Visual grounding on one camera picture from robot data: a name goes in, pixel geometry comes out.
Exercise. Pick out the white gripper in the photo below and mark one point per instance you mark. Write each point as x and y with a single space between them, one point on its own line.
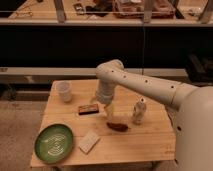
105 94

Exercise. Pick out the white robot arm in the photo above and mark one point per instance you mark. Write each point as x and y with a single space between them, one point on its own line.
193 123

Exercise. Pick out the green ceramic bowl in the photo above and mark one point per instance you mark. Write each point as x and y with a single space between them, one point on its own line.
54 143

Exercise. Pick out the brown rectangular box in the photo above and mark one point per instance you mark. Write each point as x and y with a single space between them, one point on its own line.
88 109

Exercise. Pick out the white rectangular sponge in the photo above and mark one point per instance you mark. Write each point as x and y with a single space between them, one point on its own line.
88 142

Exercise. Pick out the white figurine bottle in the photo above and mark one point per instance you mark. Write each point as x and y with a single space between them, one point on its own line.
139 111

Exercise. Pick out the clear plastic cup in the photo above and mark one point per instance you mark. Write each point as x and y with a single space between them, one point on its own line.
64 90

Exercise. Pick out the wooden table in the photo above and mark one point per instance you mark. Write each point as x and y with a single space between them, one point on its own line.
152 140

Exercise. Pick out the red basket on shelf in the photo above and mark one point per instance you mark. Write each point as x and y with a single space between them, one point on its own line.
136 8

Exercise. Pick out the dark object on shelf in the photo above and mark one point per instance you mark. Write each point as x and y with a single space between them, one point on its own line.
79 9

